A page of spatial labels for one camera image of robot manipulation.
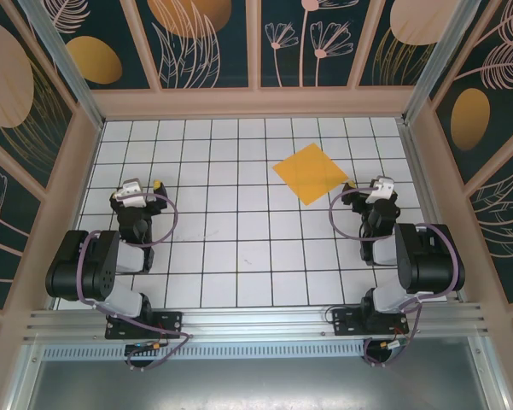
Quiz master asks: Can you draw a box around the grey metal sheet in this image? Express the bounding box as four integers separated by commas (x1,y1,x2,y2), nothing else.
25,358,510,410

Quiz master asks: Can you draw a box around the aluminium corner post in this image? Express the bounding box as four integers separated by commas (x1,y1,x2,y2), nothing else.
402,0,490,126
19,0,107,130

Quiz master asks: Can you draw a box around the slotted grey cable duct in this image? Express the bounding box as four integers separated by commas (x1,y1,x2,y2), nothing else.
40,341,370,362

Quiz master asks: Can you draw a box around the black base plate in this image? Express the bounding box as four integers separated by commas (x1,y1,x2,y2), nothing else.
331,307,411,337
105,310,184,341

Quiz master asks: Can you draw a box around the aluminium side rail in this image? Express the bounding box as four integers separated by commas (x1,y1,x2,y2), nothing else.
395,119,469,305

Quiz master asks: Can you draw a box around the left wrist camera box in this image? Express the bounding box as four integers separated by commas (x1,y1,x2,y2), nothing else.
113,179,147,209

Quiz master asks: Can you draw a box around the aluminium mounting rail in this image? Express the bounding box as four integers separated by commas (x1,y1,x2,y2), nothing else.
23,302,492,343

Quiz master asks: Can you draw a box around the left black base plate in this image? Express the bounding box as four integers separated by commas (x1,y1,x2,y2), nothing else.
105,310,184,341

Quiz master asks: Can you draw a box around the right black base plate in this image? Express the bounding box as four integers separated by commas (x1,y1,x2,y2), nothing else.
331,307,411,337

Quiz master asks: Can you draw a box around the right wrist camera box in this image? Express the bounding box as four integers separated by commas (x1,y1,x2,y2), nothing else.
364,175,396,204

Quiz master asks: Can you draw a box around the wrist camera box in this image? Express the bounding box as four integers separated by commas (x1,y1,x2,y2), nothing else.
113,179,147,209
364,175,396,204

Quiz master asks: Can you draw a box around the small circuit board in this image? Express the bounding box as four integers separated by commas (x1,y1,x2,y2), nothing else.
377,337,411,352
125,341,168,356

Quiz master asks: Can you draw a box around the yellow paper sheet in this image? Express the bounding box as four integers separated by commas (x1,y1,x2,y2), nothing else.
272,143,350,207

